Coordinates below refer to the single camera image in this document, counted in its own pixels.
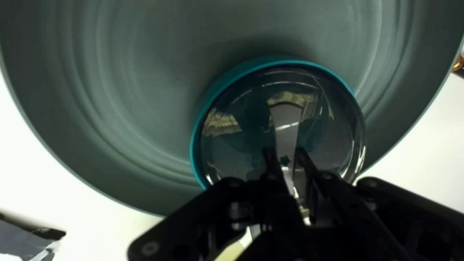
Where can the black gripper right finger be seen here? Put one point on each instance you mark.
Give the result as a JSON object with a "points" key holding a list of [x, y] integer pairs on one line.
{"points": [[386, 208]]}

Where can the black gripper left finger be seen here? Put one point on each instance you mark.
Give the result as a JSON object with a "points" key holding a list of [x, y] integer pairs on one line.
{"points": [[207, 213]]}

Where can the small cream bowl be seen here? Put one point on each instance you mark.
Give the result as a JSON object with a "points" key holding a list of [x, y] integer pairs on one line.
{"points": [[232, 249]]}

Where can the dark green round plate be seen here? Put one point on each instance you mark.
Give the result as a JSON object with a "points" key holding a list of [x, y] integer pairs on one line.
{"points": [[96, 97]]}

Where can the dark grey cloth piece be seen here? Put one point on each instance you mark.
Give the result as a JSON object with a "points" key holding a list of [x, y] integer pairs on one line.
{"points": [[19, 242]]}

